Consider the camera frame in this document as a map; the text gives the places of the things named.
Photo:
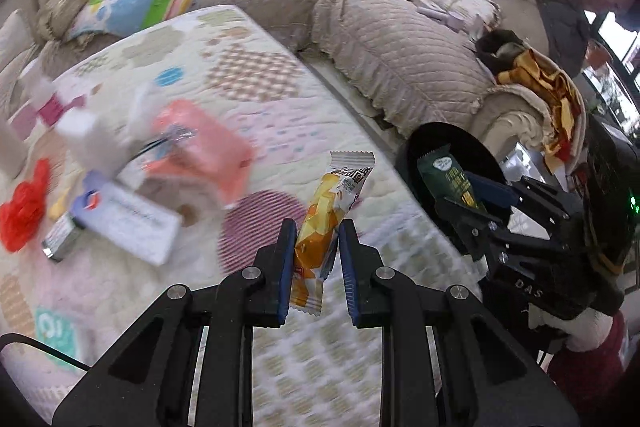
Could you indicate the white square pillow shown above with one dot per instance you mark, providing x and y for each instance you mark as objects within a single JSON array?
[{"x": 12, "y": 41}]

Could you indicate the lilac handheld device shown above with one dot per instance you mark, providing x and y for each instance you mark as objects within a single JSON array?
[{"x": 452, "y": 20}]

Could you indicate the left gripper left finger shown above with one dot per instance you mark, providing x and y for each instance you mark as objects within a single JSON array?
[{"x": 254, "y": 296}]

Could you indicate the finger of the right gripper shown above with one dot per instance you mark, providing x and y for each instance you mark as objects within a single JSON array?
[
  {"x": 505, "y": 194},
  {"x": 466, "y": 225}
]

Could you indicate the patchwork quilt table cover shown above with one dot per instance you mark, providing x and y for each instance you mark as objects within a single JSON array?
[{"x": 250, "y": 135}]

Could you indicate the dark padded jacket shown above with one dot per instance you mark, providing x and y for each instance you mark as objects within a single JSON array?
[{"x": 568, "y": 33}]

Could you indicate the green snack wrapper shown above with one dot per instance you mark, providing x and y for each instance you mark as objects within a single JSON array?
[{"x": 444, "y": 177}]

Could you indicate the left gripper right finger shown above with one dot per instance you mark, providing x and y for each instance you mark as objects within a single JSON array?
[{"x": 379, "y": 297}]

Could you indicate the red plastic bag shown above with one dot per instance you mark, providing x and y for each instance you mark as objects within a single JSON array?
[{"x": 22, "y": 214}]

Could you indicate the quilted beige sofa cover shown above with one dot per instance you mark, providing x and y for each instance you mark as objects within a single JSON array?
[{"x": 410, "y": 68}]

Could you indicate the yellow wrapper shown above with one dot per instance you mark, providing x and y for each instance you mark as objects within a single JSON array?
[{"x": 59, "y": 207}]

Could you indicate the right hand white glove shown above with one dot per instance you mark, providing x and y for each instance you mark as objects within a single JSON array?
[{"x": 588, "y": 331}]

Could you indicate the white tall tumbler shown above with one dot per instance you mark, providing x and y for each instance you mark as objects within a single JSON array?
[{"x": 13, "y": 151}]

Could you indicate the white bottle pink label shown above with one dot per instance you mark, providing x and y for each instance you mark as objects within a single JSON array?
[{"x": 42, "y": 95}]

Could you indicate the yellow patterned cloth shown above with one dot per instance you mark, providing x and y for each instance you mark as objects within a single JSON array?
[{"x": 519, "y": 69}]

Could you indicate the white tissue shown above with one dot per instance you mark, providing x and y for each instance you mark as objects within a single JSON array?
[{"x": 148, "y": 102}]

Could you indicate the white foam block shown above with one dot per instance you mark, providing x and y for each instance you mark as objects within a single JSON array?
[{"x": 91, "y": 143}]

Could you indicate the pink wet wipes pack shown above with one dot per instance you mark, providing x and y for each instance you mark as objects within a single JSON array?
[{"x": 199, "y": 149}]

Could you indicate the orange snack wrapper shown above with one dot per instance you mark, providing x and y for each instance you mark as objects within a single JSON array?
[{"x": 316, "y": 244}]

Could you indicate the white blue medicine box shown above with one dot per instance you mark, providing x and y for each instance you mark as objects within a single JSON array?
[{"x": 61, "y": 238}]

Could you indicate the black round trash bin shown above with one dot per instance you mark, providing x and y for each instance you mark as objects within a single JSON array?
[{"x": 470, "y": 153}]

